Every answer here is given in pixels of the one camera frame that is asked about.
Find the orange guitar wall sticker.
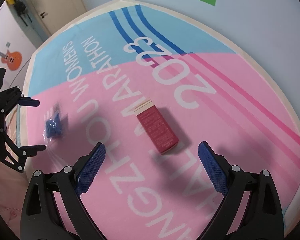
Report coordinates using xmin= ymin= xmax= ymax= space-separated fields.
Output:
xmin=0 ymin=45 xmax=22 ymax=71

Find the cream door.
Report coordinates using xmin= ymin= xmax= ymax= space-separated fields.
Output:
xmin=22 ymin=0 xmax=87 ymax=43

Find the red rectangular carton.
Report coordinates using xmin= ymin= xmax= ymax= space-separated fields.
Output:
xmin=133 ymin=100 xmax=178 ymax=155

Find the clear bag with blue item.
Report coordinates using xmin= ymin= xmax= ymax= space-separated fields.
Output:
xmin=43 ymin=102 xmax=67 ymax=140

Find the black hanging bag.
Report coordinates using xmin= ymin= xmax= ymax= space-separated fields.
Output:
xmin=14 ymin=0 xmax=30 ymax=27

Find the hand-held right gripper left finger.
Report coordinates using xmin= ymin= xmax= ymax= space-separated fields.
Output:
xmin=20 ymin=142 xmax=107 ymax=240

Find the pink and blue printed cloth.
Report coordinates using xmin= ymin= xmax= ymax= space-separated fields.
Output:
xmin=27 ymin=4 xmax=300 ymax=240

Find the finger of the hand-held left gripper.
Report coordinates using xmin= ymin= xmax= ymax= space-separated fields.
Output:
xmin=4 ymin=140 xmax=47 ymax=174
xmin=0 ymin=86 xmax=40 ymax=115

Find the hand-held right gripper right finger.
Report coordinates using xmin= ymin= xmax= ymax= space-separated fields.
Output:
xmin=198 ymin=141 xmax=283 ymax=240

